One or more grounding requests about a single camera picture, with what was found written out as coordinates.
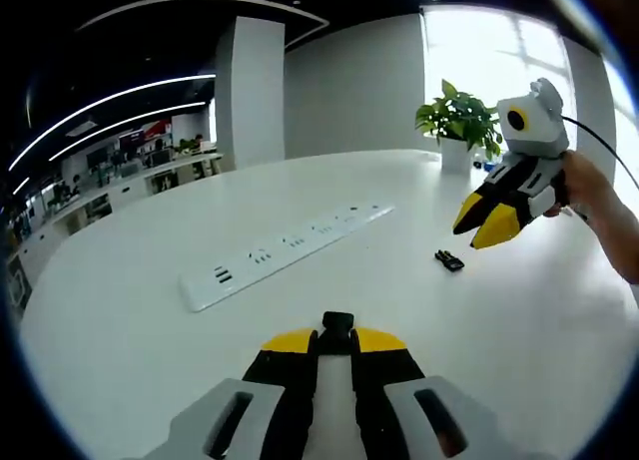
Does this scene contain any person's right hand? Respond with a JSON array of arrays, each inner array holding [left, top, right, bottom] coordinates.
[[542, 150, 621, 225]]

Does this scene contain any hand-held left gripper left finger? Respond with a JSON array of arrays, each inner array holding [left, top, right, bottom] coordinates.
[[144, 327, 320, 460]]

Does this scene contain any long ceiling light strip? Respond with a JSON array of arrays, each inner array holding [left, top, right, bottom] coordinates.
[[8, 72, 218, 173]]

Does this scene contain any row of white office desks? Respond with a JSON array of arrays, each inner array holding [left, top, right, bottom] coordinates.
[[9, 149, 227, 277]]

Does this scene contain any black plastic buckle socket part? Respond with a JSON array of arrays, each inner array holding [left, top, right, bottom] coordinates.
[[321, 310, 357, 357]]

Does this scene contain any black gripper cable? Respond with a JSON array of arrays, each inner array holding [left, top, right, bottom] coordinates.
[[557, 111, 639, 192]]

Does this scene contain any green plant in white pot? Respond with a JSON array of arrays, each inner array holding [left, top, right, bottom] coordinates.
[[415, 78, 504, 176]]

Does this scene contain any black plastic buckle pronged part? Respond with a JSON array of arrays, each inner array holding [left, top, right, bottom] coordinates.
[[434, 248, 466, 273]]

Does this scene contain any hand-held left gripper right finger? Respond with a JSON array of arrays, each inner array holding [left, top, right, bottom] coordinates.
[[348, 325, 506, 460]]

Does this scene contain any white power strip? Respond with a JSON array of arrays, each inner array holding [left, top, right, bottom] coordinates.
[[179, 202, 397, 314]]

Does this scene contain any red wall sign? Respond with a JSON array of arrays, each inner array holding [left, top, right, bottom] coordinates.
[[144, 120, 174, 143]]

